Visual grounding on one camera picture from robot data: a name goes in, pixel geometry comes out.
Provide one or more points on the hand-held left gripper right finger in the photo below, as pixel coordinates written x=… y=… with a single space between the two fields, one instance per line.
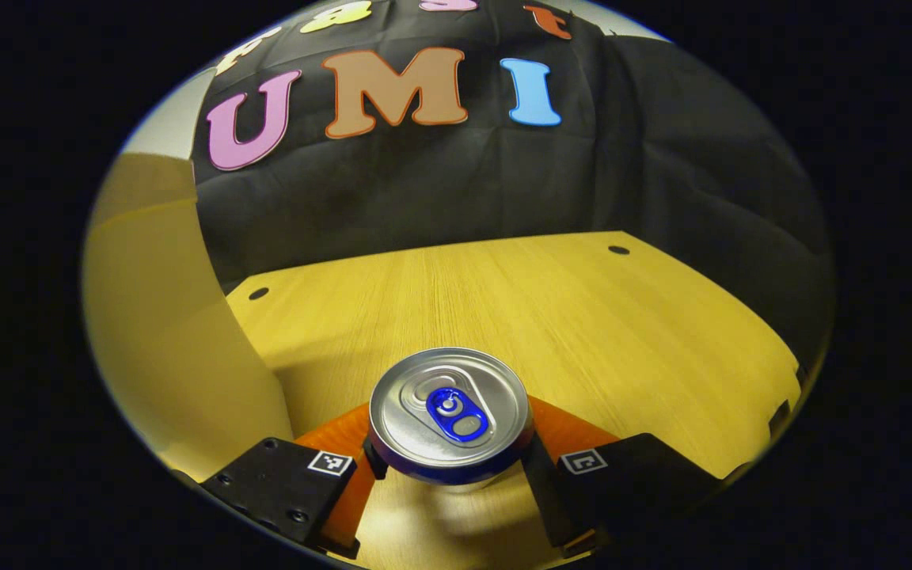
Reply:
x=638 y=483

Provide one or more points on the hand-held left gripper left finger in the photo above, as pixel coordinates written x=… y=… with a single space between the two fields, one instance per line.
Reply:
x=282 y=487

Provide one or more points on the silver blue pop can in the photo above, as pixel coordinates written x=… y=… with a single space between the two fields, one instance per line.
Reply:
x=495 y=396

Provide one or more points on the wooden desktop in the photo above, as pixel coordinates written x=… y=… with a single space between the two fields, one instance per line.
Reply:
x=583 y=332

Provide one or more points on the black backdrop cloth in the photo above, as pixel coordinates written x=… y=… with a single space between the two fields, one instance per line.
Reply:
x=424 y=198

